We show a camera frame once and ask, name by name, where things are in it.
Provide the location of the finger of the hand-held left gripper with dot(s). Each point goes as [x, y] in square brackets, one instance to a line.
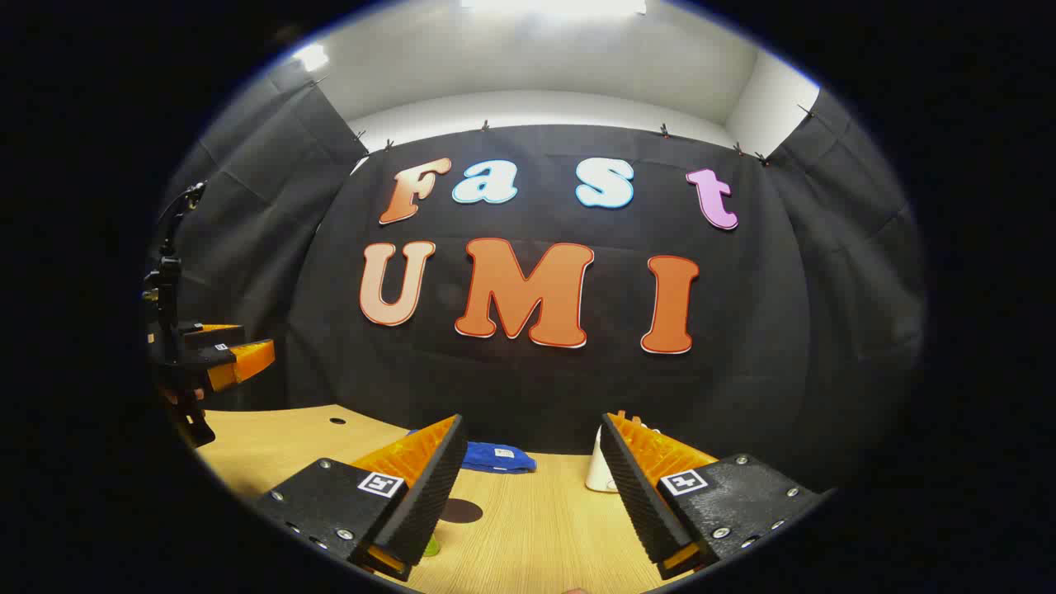
[218, 357]
[210, 334]

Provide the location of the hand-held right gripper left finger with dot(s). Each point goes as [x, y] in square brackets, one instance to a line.
[429, 495]

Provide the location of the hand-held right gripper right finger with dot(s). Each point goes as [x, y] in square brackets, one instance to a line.
[635, 495]

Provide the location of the dark round coaster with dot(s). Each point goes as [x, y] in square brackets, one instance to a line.
[464, 511]

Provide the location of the clear water bottle green drink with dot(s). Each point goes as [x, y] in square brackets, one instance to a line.
[431, 545]

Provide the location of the blue folded towel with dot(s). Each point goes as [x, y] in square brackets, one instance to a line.
[499, 458]

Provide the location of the black backdrop cloth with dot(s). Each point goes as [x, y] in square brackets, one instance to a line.
[495, 388]

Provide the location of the ceiling light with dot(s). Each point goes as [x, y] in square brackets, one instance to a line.
[553, 5]
[311, 56]

